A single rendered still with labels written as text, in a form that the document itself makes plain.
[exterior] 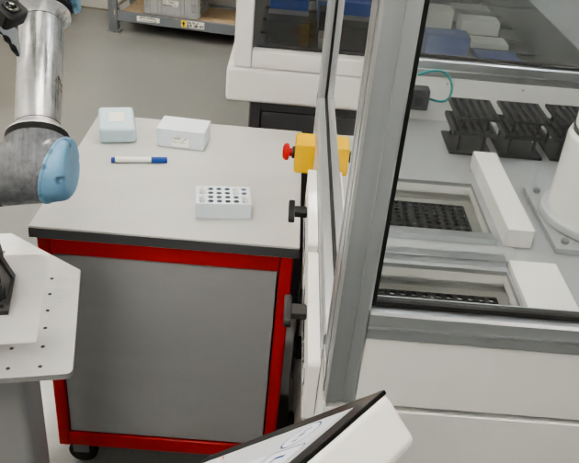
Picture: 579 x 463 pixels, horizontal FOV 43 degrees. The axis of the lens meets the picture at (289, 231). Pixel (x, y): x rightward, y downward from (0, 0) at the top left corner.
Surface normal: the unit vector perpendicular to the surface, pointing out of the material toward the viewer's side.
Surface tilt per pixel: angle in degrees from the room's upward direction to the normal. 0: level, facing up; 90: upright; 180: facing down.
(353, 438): 40
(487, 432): 90
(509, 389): 90
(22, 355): 0
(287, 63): 90
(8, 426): 90
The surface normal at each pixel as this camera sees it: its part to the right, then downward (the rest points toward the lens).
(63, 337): 0.08, -0.85
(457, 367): -0.02, 0.52
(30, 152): 0.06, -0.41
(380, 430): 0.55, -0.40
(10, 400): 0.19, 0.52
